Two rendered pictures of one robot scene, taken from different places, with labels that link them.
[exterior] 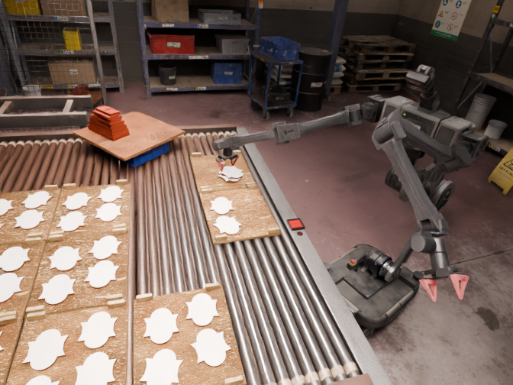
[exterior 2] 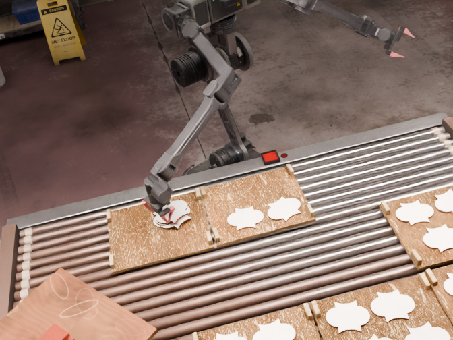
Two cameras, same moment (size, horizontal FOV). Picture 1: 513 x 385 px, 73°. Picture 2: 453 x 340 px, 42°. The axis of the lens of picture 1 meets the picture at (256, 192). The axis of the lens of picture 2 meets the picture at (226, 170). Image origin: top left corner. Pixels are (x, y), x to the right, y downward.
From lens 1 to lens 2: 225 cm
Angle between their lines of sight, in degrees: 59
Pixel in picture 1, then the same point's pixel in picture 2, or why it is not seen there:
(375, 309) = not seen: hidden behind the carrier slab
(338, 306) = (378, 133)
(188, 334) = (444, 218)
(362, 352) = (420, 123)
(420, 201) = (354, 17)
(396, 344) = not seen: hidden behind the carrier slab
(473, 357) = (304, 138)
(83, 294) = (425, 314)
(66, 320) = not seen: outside the picture
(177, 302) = (410, 233)
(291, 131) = (232, 79)
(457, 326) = (272, 140)
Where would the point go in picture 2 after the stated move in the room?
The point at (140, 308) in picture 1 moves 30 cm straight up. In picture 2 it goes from (428, 259) to (435, 199)
